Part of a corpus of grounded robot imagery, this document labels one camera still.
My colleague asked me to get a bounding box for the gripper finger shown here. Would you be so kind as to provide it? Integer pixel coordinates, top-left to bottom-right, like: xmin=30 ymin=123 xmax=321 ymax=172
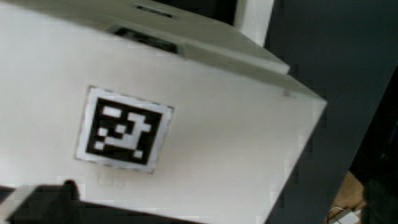
xmin=0 ymin=180 xmax=85 ymax=224

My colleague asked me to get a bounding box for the white cabinet top block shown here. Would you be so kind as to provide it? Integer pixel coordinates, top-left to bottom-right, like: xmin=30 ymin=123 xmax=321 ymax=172
xmin=0 ymin=3 xmax=324 ymax=224

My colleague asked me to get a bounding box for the white cabinet body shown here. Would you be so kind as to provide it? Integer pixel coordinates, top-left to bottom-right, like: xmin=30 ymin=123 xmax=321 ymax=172
xmin=0 ymin=0 xmax=289 ymax=74

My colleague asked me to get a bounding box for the white U-shaped table frame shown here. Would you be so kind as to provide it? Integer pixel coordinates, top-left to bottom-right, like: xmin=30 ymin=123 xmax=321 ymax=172
xmin=232 ymin=0 xmax=275 ymax=45

